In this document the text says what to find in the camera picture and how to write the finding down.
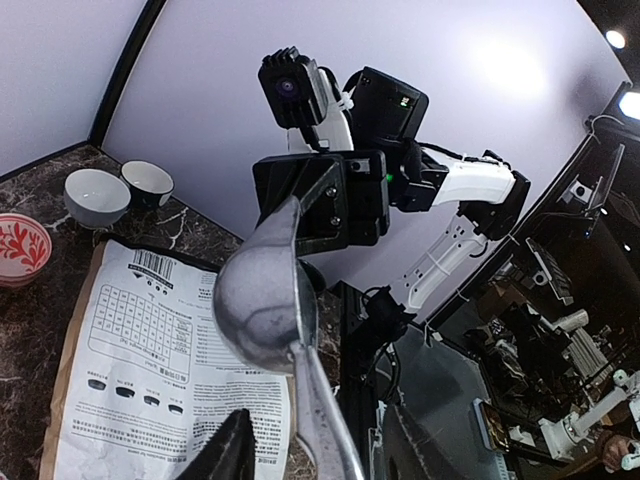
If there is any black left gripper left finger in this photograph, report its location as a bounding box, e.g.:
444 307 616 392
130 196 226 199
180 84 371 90
176 409 256 480

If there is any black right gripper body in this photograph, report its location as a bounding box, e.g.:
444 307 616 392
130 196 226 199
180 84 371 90
252 150 390 256

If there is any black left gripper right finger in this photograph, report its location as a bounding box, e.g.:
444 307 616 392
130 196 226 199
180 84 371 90
384 405 465 480

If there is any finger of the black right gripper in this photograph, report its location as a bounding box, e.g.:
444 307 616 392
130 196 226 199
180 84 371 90
294 159 343 215

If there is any brown pet food bag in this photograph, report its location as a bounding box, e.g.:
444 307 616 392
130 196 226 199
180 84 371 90
40 239 294 479

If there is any silver metal scoop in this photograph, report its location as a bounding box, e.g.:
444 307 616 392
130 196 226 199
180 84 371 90
213 196 364 479

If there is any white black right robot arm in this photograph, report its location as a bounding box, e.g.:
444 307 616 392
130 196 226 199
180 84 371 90
252 57 530 315

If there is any dark rimmed white bowl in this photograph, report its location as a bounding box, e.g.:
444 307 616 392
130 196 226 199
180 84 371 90
120 160 175 210

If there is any white ceramic bowl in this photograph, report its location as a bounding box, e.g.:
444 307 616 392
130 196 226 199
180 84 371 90
63 168 131 229

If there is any red patterned bowl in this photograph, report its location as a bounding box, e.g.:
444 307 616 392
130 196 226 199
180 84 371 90
1 213 53 288

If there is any black corner frame post right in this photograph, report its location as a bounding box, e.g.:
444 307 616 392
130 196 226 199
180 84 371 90
87 0 167 149

